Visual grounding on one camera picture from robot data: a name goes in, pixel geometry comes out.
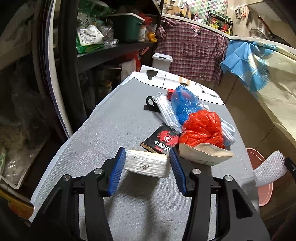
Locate white foam fruit net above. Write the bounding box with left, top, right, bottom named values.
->
left=254, top=151, right=288, bottom=187

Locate pink plastic basin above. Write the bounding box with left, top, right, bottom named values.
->
left=246, top=148, right=273, bottom=207

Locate black metal shelf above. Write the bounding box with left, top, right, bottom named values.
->
left=57, top=1, right=153, bottom=133

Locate beige tissue pack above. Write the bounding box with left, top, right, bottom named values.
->
left=124, top=150, right=171, bottom=178

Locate blue plastic bag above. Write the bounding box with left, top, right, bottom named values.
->
left=171, top=85, right=202, bottom=125

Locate green white packet bag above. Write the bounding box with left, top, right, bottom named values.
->
left=76, top=25, right=104, bottom=54

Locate blue cloth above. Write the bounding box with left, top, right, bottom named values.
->
left=220, top=40, right=276, bottom=92

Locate plaid red shirt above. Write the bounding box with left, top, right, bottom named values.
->
left=155, top=18, right=229, bottom=84

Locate black spice rack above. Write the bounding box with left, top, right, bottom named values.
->
left=206, top=10, right=233, bottom=36

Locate black red snack sachet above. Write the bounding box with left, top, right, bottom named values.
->
left=140, top=123, right=181, bottom=155

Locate cream cloth sheet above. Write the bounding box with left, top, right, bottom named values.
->
left=248, top=41, right=295, bottom=145

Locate clear plastic straw pack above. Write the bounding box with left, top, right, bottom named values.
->
left=153, top=92, right=182, bottom=133

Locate white small trash bin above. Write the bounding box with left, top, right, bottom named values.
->
left=152, top=53, right=173, bottom=72

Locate red plastic bag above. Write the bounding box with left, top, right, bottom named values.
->
left=179, top=110, right=225, bottom=149

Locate red white small box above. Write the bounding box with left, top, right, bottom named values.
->
left=166, top=89, right=175, bottom=100

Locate green storage box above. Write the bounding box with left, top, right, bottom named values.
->
left=105, top=13, right=144, bottom=43

